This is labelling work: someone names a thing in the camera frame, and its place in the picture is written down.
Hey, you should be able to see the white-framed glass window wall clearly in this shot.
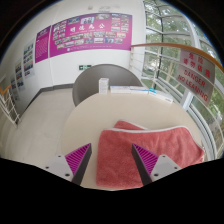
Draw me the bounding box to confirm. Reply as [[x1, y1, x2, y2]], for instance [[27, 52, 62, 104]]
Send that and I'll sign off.
[[142, 0, 224, 158]]

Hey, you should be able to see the grey round-backed chair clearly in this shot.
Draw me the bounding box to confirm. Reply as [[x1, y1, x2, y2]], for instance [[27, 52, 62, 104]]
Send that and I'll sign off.
[[72, 64, 143, 108]]

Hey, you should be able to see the white sign with red characters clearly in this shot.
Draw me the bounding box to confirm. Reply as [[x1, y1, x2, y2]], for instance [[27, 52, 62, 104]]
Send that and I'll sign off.
[[179, 49, 216, 82]]

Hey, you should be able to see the white photo notice board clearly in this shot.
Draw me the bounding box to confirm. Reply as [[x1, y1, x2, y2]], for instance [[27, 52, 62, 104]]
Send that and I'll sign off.
[[14, 58, 26, 93], [22, 39, 36, 80]]

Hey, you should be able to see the white stair railing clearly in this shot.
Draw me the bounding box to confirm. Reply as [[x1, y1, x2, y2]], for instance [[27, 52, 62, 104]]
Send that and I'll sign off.
[[0, 83, 21, 128]]

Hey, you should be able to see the large magenta photo poster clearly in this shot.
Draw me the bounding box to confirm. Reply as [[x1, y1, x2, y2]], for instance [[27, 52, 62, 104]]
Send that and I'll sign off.
[[49, 12, 133, 58]]

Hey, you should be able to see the white danger warning sign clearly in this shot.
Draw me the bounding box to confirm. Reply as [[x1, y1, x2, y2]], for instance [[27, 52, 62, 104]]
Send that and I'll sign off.
[[175, 64, 215, 108]]

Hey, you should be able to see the flat white and blue carton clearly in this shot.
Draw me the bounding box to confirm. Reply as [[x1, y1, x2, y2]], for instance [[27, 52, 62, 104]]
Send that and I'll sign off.
[[148, 87, 175, 104]]

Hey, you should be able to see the green exit sign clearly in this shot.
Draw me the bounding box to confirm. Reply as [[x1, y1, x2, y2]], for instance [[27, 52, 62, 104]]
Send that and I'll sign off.
[[78, 64, 93, 71]]

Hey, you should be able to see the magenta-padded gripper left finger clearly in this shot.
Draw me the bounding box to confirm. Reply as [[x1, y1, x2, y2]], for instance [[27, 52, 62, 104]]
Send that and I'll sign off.
[[44, 143, 93, 186]]

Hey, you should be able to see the pink terry towel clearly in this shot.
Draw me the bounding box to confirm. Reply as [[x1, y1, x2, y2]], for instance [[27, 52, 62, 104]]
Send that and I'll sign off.
[[95, 119, 206, 190]]

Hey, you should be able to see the white railing with orange handrail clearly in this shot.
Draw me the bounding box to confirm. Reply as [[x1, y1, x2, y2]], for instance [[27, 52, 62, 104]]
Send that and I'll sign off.
[[129, 42, 224, 162]]

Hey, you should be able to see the small upright white box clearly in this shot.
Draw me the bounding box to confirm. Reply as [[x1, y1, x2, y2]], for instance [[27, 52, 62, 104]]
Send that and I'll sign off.
[[98, 77, 110, 95]]

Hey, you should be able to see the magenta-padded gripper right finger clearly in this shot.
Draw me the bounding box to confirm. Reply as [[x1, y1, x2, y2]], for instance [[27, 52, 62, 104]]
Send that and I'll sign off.
[[131, 143, 183, 186]]

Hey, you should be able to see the narrow magenta text poster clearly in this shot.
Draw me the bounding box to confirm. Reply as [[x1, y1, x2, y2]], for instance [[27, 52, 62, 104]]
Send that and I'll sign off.
[[34, 25, 52, 64]]

